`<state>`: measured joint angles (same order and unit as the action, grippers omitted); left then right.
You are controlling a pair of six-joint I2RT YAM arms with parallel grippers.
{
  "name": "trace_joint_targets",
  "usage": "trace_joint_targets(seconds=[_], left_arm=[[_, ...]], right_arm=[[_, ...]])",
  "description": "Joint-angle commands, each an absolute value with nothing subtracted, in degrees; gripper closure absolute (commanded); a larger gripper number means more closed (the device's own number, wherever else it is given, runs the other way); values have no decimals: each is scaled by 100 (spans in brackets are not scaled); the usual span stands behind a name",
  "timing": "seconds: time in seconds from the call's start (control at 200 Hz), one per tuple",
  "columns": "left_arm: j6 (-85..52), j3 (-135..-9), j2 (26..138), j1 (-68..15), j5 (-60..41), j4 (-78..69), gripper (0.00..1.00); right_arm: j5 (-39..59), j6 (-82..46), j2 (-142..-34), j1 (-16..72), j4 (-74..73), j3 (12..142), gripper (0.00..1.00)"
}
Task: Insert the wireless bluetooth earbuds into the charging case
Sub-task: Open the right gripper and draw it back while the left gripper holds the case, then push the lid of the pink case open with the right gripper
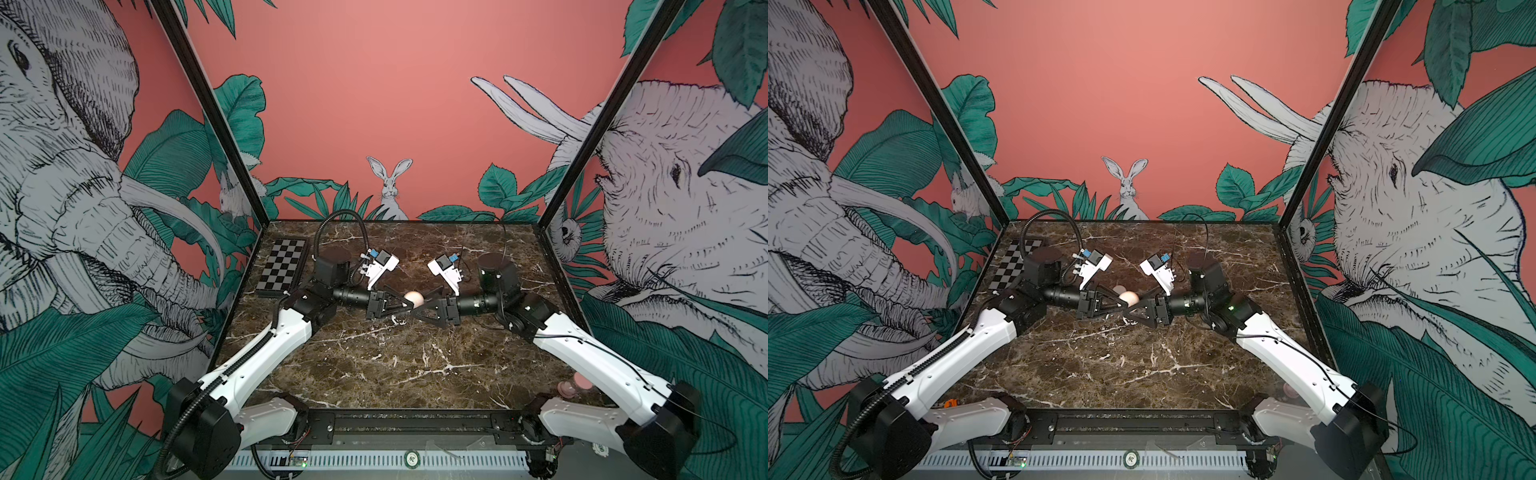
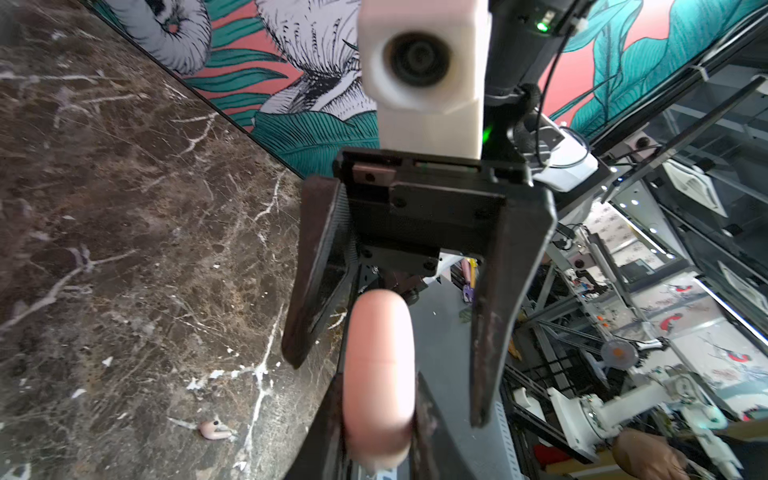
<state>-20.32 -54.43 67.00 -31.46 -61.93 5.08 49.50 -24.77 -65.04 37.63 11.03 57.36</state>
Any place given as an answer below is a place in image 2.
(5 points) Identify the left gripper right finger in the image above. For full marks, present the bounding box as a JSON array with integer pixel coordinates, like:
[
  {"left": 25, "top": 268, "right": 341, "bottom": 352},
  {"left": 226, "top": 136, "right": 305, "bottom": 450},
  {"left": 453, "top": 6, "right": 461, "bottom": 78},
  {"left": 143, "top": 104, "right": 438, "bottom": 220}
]
[{"left": 410, "top": 372, "right": 475, "bottom": 480}]

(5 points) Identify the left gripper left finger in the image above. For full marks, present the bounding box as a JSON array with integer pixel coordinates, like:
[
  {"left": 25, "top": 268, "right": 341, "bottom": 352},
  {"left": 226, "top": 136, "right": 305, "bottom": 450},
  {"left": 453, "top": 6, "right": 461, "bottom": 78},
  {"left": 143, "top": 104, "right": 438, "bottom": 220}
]
[{"left": 284, "top": 373, "right": 351, "bottom": 480}]

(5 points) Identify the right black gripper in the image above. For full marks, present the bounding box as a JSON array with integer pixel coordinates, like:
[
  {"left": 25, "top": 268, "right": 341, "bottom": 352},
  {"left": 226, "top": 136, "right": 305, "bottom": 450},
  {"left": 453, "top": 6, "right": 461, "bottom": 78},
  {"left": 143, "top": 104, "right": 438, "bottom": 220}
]
[{"left": 281, "top": 148, "right": 557, "bottom": 428}]

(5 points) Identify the pink earbuds charging case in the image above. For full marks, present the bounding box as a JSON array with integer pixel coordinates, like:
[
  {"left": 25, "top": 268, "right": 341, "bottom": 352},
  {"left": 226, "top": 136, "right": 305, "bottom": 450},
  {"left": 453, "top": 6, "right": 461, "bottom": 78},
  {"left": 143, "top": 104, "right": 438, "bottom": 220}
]
[{"left": 342, "top": 289, "right": 416, "bottom": 473}]

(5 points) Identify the pink earbud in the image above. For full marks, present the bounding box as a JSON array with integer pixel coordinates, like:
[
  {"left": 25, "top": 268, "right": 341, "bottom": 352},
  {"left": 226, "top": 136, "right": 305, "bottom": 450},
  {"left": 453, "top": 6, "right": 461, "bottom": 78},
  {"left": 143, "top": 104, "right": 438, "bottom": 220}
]
[{"left": 198, "top": 419, "right": 236, "bottom": 441}]

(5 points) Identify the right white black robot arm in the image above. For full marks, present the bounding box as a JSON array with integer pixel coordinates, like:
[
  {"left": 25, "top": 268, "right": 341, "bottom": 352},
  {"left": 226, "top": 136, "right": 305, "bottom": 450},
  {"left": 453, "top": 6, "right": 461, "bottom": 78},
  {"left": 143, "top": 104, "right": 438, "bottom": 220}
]
[{"left": 281, "top": 1, "right": 591, "bottom": 427}]

